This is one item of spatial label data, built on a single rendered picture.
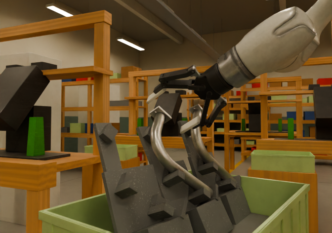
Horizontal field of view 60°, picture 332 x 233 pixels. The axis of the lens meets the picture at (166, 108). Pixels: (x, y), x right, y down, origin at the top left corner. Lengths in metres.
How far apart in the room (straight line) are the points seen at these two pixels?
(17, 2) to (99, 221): 7.84
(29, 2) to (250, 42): 8.20
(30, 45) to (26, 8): 0.92
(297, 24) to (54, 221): 0.62
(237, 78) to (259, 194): 0.46
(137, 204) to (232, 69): 0.38
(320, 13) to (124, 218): 0.66
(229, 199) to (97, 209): 0.39
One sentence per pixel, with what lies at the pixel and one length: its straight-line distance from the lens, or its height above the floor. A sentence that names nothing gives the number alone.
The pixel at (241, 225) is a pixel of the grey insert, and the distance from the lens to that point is 0.92.
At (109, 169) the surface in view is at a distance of 0.67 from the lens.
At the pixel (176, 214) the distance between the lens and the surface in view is 0.71.
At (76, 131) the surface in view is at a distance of 6.78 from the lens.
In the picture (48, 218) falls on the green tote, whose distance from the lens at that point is 0.67.
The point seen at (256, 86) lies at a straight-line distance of 8.24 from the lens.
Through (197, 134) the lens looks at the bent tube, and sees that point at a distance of 0.88.
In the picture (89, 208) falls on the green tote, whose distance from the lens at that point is 0.76.
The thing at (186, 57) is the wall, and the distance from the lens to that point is 12.15.
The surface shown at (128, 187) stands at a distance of 0.62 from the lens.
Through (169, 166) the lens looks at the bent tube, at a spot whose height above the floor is 1.03.
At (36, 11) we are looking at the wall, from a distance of 8.76.
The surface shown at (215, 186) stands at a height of 0.96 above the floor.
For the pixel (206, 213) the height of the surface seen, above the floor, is 0.91.
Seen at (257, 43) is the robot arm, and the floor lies 1.31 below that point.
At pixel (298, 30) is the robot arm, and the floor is 1.33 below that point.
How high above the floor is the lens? 1.15
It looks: 2 degrees up
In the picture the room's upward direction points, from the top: straight up
